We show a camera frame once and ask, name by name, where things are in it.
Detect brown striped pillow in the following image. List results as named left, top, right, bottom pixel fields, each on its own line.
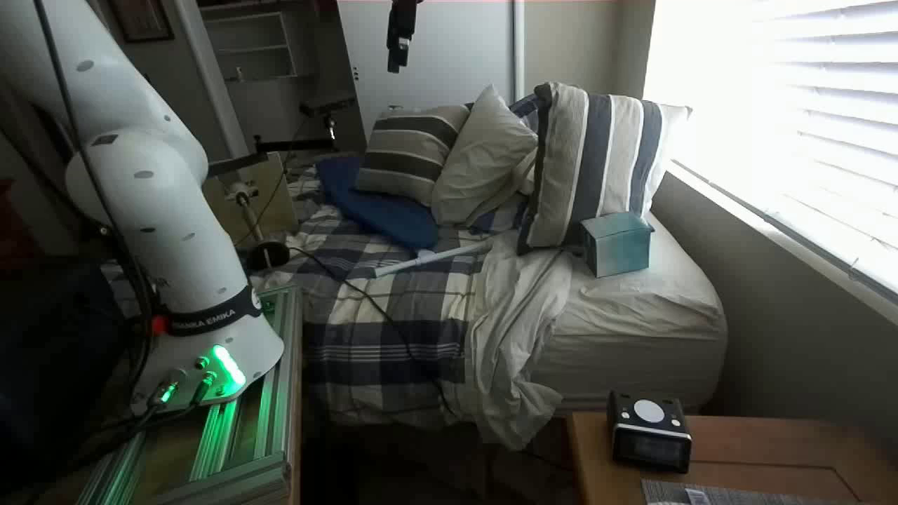
left=350, top=103, right=473, bottom=206

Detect wooden bedside table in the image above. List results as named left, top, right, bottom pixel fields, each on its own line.
left=565, top=409, right=898, bottom=505

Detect blue tissue box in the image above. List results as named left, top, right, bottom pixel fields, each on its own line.
left=581, top=212, right=658, bottom=282

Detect plain beige pillow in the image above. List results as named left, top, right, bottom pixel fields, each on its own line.
left=430, top=85, right=541, bottom=230

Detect dark hanging garment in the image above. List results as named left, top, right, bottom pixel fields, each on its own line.
left=384, top=0, right=426, bottom=77

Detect dark picture frame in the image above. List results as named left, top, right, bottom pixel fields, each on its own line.
left=108, top=0, right=178, bottom=45

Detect black bag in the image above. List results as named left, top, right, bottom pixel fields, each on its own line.
left=0, top=262, right=129, bottom=489

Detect white wall shelf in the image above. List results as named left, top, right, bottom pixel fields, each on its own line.
left=200, top=10, right=304, bottom=87

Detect large blue striped pillow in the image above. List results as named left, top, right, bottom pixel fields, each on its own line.
left=517, top=81, right=697, bottom=255

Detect blue plaid blanket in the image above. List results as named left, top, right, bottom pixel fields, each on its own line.
left=249, top=165, right=488, bottom=429

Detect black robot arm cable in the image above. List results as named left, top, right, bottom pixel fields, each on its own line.
left=32, top=0, right=161, bottom=388

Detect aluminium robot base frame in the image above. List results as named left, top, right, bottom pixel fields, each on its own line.
left=74, top=283, right=307, bottom=505

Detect blue cloth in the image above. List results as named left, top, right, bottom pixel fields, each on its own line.
left=315, top=153, right=443, bottom=252

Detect black alarm clock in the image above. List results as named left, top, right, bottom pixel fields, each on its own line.
left=603, top=391, right=697, bottom=475

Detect black cable across bed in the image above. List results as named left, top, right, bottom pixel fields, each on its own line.
left=299, top=247, right=460, bottom=416

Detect white crumpled duvet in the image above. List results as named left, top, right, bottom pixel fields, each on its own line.
left=459, top=228, right=579, bottom=453

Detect white rod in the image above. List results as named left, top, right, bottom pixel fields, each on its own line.
left=374, top=238, right=495, bottom=282

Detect black round stand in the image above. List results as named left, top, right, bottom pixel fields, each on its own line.
left=234, top=185, right=292, bottom=275

